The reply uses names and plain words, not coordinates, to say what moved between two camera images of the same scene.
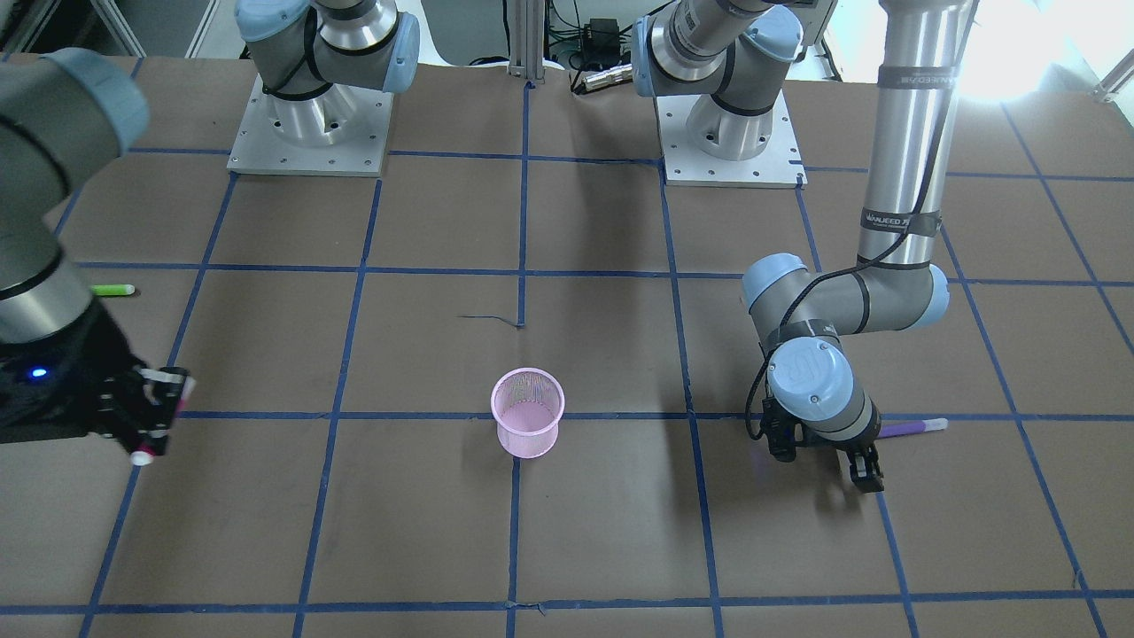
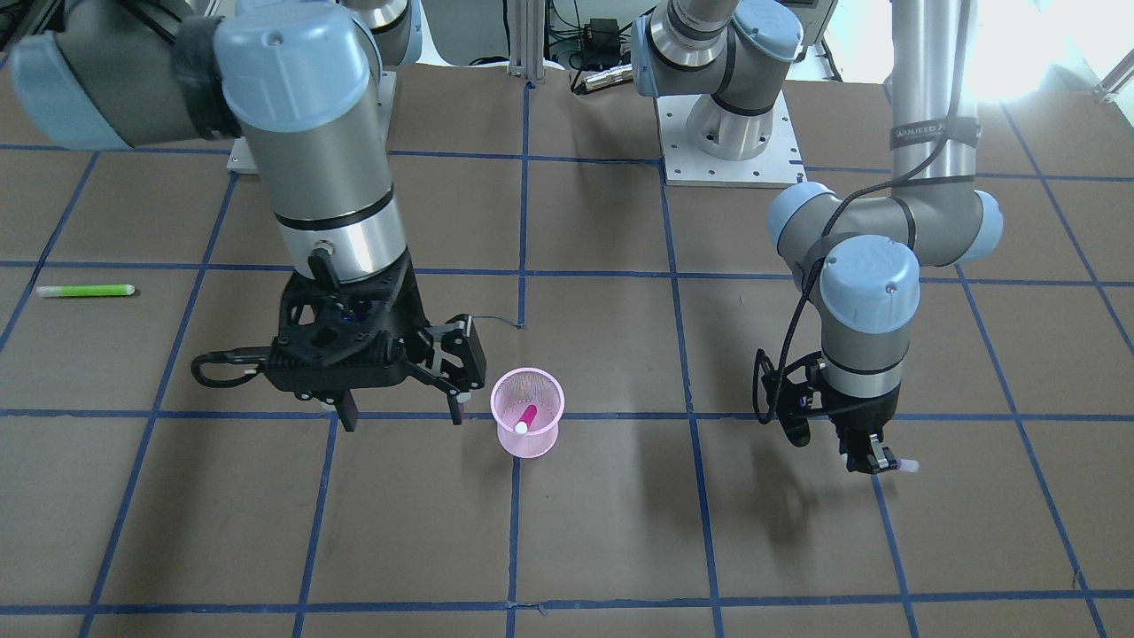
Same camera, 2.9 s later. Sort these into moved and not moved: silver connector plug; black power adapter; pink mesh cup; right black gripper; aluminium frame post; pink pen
Moved: pink pen; right black gripper
Not moved: silver connector plug; aluminium frame post; black power adapter; pink mesh cup
